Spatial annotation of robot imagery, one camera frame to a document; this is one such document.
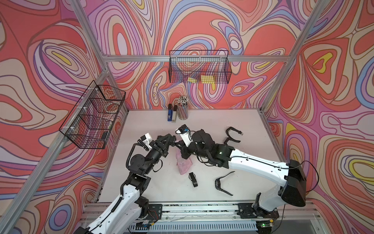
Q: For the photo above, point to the left wall wire basket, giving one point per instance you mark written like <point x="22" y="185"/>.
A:
<point x="89" y="124"/>

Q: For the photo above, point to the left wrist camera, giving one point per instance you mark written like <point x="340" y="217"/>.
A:
<point x="145" y="141"/>

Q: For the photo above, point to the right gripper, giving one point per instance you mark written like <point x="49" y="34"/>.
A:
<point x="181" y="145"/>

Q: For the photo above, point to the small yellow block in basket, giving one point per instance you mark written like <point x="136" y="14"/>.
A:
<point x="191" y="80"/>

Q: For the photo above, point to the back wall wire basket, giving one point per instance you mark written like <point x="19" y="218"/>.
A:
<point x="194" y="63"/>

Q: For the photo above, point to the blue marker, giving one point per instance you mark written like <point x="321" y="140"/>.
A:
<point x="170" y="112"/>

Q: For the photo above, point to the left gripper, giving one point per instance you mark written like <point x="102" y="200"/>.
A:
<point x="157" y="146"/>

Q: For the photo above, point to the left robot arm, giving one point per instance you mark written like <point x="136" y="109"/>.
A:
<point x="130" y="205"/>

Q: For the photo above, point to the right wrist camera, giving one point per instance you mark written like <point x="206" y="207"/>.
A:
<point x="185" y="134"/>

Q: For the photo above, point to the pencil cup with pencils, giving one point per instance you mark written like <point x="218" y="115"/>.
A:
<point x="183" y="107"/>

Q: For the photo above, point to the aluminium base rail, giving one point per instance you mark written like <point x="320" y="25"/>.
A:
<point x="175" y="211"/>

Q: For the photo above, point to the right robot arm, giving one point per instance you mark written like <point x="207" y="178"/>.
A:
<point x="289" y="177"/>

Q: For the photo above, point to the yellow sponge in basket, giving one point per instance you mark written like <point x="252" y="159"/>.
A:
<point x="207" y="79"/>

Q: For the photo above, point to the pink microfibre cloth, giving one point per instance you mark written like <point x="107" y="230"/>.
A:
<point x="182" y="164"/>

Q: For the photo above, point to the wall wire basket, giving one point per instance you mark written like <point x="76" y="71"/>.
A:
<point x="194" y="63"/>
<point x="89" y="124"/>

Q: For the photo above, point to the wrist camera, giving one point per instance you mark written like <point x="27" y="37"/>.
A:
<point x="145" y="141"/>
<point x="185" y="134"/>

